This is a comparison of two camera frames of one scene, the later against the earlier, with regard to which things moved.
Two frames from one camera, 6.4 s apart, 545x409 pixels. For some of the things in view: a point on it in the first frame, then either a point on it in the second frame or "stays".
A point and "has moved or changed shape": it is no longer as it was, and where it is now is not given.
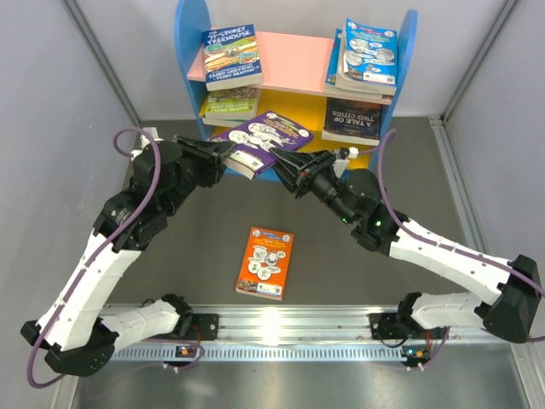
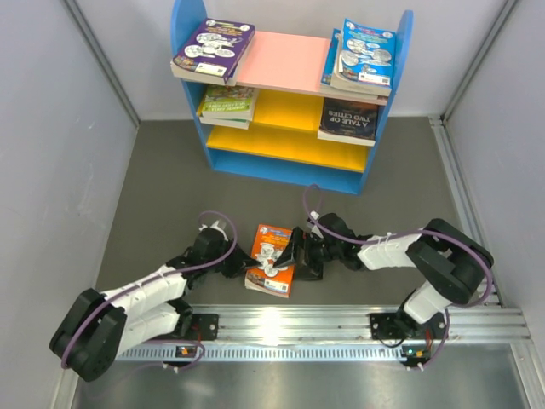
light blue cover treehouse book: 363,61 stays
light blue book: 370,59 to 331,66
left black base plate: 203,326 stays
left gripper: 210,154 to 240,262
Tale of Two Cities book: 352,122 stays
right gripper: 289,166 to 311,270
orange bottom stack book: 266,264 has moved or changed shape
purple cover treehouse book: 250,153 to 215,52
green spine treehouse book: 236,104 stays
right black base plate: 401,326 stays
